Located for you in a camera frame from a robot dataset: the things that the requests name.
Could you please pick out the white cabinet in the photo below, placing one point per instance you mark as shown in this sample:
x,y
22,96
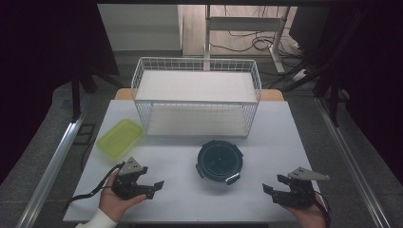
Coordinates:
x,y
139,27

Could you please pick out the dark curtain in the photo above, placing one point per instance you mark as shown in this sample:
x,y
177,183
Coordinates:
x,y
41,63
377,79

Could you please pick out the dark teal round lid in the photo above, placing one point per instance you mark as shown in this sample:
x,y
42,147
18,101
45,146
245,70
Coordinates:
x,y
219,161

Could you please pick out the person's left hand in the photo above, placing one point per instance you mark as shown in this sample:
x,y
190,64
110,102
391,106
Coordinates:
x,y
111,202

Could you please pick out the black metal stand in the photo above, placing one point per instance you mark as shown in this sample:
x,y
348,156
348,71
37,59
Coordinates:
x,y
332,95
76,95

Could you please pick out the person's right hand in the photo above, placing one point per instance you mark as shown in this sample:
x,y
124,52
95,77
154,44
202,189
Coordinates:
x,y
309,217

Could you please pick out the green translucent plastic container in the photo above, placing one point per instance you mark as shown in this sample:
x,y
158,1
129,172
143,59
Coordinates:
x,y
120,137

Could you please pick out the white basket liner board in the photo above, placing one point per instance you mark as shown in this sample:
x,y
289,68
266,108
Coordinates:
x,y
196,85

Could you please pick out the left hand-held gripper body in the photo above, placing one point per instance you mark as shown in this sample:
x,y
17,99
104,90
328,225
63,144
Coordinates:
x,y
126,185

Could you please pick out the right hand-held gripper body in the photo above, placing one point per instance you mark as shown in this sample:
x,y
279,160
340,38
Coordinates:
x,y
301,193

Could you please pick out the white metal desk frame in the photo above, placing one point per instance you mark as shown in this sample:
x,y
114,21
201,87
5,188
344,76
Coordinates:
x,y
244,23

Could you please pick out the aluminium rail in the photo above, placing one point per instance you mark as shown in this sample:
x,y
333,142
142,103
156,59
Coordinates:
x,y
351,164
52,167

